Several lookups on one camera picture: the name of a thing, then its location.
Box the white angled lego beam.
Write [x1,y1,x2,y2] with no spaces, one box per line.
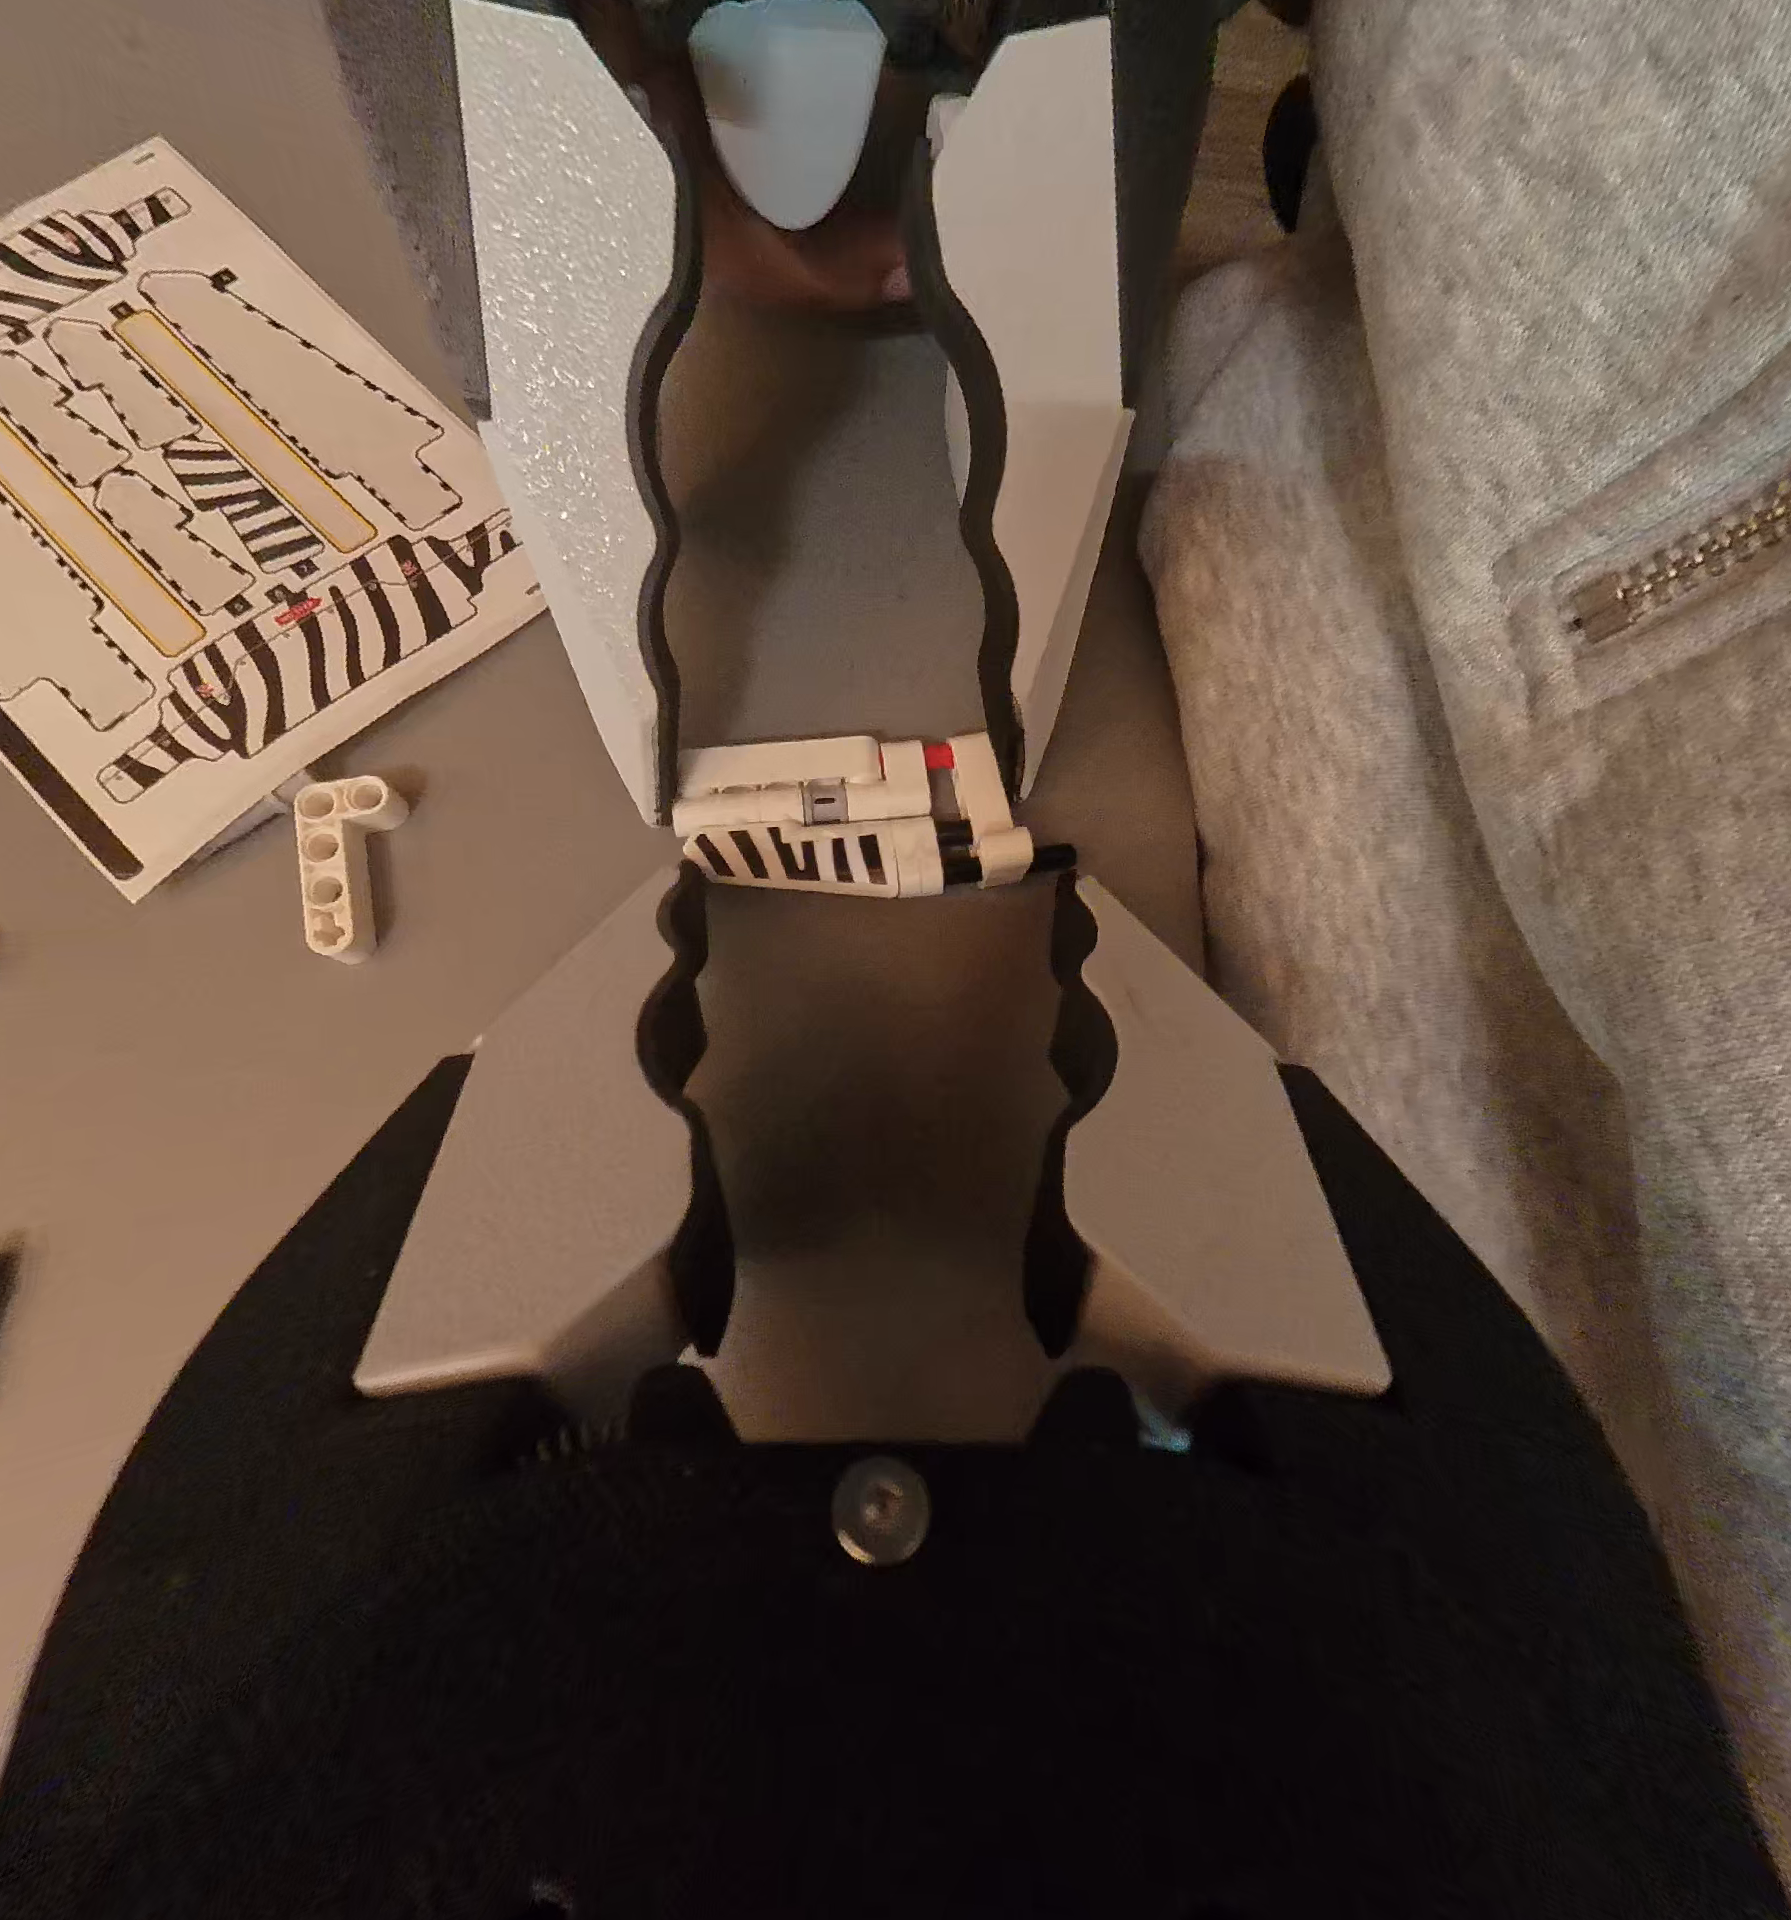
[291,772,412,962]

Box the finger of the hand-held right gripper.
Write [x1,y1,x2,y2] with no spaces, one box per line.
[902,24,1141,799]
[449,0,707,827]

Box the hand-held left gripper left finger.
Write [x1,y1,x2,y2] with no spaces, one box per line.
[351,868,729,1417]

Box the striped white lego assembly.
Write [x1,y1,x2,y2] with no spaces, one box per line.
[671,730,1079,901]

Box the zebra striped sticker sheet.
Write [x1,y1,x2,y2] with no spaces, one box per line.
[0,137,548,906]

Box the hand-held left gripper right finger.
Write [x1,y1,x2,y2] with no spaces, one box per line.
[1017,873,1398,1449]

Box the person's right hand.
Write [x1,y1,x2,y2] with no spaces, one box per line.
[697,204,915,313]

